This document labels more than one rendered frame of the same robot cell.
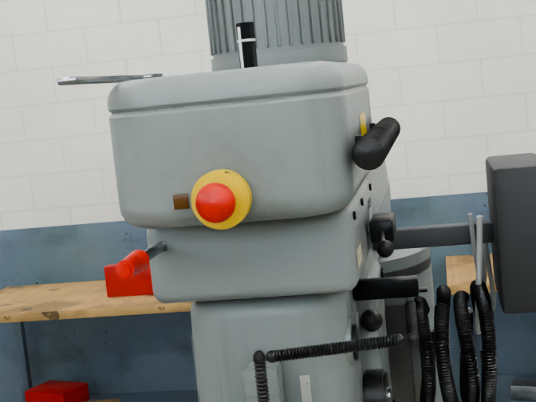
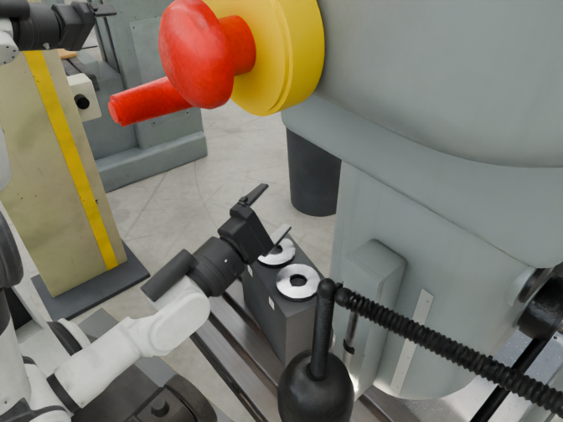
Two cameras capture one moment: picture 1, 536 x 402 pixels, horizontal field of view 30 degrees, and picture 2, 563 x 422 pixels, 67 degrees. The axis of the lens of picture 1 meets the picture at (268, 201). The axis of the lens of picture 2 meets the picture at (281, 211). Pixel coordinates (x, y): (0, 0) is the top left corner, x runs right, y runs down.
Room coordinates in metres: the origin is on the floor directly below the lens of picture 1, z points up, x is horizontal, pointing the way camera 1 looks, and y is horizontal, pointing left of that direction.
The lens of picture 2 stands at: (0.88, -0.07, 1.82)
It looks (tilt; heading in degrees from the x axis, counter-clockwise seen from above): 40 degrees down; 39
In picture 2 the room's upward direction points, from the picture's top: straight up
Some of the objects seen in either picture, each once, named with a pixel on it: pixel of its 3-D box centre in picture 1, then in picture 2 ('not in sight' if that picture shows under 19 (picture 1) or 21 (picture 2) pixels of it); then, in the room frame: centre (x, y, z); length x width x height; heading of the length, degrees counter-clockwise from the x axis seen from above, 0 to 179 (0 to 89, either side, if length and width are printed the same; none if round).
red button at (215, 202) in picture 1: (216, 202); (210, 52); (0.99, 0.05, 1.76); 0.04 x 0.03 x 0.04; 80
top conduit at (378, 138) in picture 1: (377, 139); not in sight; (1.25, -0.14, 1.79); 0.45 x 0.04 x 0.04; 170
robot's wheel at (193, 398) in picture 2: not in sight; (189, 403); (1.19, 0.55, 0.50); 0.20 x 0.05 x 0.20; 91
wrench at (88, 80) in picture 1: (111, 79); not in sight; (1.10, 0.16, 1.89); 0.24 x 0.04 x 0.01; 167
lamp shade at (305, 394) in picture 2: not in sight; (316, 388); (1.05, 0.03, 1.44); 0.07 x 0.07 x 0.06
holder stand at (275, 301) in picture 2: not in sight; (285, 295); (1.36, 0.31, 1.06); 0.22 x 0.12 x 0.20; 68
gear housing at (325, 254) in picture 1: (273, 234); (515, 67); (1.28, 0.00, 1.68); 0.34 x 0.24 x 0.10; 170
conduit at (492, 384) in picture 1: (439, 350); not in sight; (1.47, -0.24, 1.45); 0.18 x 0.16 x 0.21; 170
